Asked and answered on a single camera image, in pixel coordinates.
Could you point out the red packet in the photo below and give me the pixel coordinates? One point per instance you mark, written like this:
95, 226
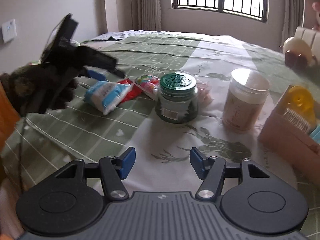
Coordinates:
130, 94

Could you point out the white wall switch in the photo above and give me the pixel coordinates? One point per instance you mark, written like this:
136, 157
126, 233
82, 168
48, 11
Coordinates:
8, 30

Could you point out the blue face mask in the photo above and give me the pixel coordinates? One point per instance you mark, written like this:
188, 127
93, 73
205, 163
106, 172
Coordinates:
315, 135

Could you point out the person's left hand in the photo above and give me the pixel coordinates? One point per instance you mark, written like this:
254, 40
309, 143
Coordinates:
22, 90

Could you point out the pink candy packet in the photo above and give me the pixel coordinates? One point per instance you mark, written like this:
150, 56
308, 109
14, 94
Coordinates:
147, 85

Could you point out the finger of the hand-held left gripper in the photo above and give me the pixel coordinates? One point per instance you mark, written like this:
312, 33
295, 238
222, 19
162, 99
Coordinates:
118, 73
96, 75

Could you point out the pink plastic bag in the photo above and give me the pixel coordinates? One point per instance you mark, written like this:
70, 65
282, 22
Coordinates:
205, 92

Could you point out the pink plush bunny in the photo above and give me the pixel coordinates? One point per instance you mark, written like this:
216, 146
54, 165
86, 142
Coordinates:
317, 15

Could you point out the yellow plastic toy container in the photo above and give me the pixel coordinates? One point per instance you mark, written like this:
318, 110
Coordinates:
300, 100

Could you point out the grey curtain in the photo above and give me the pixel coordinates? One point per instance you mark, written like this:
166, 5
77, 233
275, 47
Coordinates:
147, 5
292, 5

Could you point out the cream plush toy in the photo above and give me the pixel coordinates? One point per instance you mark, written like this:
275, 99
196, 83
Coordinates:
295, 47

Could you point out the clear plastic jar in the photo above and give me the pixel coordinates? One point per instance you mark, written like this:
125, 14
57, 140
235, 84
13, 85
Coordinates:
240, 105

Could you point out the pink cardboard box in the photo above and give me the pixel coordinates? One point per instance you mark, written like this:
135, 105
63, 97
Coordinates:
277, 135

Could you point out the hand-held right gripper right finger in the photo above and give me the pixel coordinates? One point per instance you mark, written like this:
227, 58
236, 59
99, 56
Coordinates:
197, 165

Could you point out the green lidded glass jar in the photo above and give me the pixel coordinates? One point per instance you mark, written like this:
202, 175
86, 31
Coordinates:
175, 100

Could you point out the cream padded headboard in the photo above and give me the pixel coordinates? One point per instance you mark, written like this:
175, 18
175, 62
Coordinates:
307, 35

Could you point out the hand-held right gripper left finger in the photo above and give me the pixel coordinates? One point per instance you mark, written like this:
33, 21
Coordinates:
127, 163

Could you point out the white and blue tissue pack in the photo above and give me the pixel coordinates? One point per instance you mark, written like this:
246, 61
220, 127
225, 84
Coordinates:
105, 95

